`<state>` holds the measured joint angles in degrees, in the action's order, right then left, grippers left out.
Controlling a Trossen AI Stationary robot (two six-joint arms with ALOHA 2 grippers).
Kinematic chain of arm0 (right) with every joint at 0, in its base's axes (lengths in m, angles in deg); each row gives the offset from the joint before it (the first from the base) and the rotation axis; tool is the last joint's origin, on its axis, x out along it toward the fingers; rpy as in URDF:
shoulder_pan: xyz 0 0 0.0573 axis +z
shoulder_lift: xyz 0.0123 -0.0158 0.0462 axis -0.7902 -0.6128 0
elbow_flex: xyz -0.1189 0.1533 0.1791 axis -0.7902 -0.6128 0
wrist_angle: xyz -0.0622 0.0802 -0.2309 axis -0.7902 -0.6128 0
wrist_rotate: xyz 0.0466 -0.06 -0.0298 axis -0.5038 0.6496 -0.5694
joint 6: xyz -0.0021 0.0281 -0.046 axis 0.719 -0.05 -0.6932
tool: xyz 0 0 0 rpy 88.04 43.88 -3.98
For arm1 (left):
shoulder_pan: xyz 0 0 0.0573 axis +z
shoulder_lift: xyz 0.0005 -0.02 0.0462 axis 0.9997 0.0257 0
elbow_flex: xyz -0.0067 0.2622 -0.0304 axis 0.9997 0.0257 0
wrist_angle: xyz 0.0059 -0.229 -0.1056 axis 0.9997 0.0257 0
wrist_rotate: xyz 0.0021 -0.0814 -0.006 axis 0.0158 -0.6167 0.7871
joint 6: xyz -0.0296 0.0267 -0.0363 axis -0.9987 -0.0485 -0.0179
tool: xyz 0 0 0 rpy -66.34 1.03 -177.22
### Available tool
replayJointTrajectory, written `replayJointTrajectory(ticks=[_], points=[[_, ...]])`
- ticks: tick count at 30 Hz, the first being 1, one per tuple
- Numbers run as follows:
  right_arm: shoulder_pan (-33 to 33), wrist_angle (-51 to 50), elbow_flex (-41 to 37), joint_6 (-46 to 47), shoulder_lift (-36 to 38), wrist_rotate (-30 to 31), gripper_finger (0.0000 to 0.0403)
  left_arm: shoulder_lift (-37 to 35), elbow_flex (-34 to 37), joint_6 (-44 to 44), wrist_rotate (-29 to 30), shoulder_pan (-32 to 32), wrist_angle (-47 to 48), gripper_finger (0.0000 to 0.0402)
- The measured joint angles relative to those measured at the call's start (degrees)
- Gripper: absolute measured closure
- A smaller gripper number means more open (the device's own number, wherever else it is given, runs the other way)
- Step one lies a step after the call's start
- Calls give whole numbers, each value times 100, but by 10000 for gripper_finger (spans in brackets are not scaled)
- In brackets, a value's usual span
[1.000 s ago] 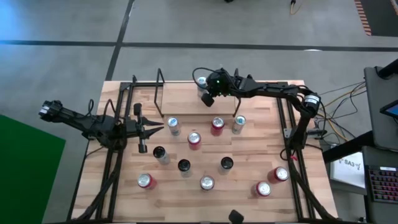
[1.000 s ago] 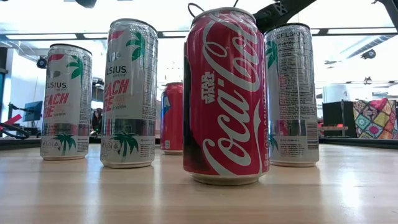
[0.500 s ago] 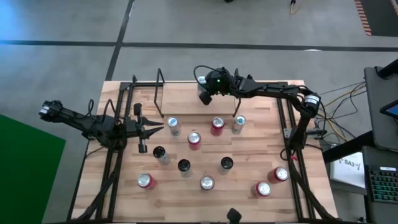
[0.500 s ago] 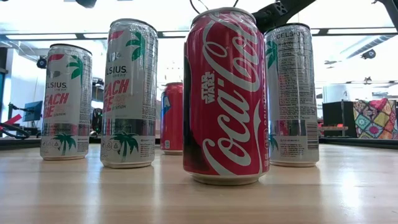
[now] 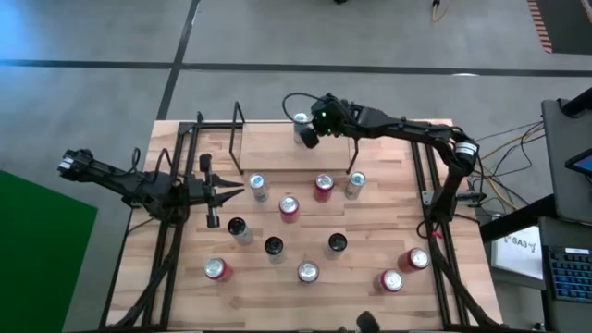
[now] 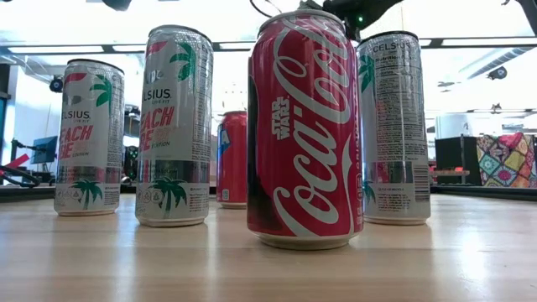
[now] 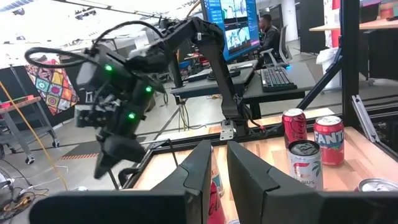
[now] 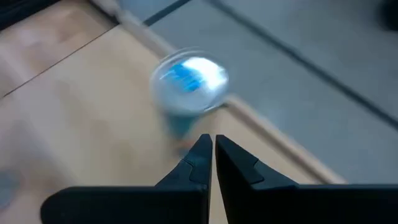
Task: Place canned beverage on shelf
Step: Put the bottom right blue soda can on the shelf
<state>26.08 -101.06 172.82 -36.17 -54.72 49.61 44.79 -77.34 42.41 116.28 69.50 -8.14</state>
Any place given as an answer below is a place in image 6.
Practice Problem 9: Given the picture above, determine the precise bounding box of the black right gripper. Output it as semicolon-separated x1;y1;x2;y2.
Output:
298;0;378;42

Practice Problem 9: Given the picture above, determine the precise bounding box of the white Celsius palm can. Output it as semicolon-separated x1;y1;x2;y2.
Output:
355;30;432;227
53;58;126;218
134;24;214;229

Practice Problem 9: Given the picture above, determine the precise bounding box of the red Coca-Cola can white script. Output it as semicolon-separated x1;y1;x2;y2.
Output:
246;9;365;252

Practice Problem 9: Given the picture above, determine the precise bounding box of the black cabinet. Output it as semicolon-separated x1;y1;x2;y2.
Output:
435;136;482;186

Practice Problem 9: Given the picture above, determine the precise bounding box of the red Star Wars soda can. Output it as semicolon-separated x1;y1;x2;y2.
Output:
216;111;249;211

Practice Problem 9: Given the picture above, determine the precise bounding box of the colourful patchwork quilt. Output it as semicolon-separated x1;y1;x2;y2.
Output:
477;133;537;189

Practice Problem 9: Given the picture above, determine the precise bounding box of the computer monitor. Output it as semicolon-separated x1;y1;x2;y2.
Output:
31;135;59;165

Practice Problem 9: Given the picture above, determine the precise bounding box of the red bar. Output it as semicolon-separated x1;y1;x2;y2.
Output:
3;153;31;171

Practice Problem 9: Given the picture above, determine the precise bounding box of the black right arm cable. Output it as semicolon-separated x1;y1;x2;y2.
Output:
249;0;279;19

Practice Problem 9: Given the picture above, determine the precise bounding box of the grey ceiling duct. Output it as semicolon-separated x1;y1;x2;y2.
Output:
466;45;534;81

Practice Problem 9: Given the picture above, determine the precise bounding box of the black cable loop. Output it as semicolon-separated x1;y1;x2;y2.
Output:
0;164;42;189

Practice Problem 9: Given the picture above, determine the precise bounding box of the black metal table frame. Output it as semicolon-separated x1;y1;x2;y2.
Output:
0;185;537;203

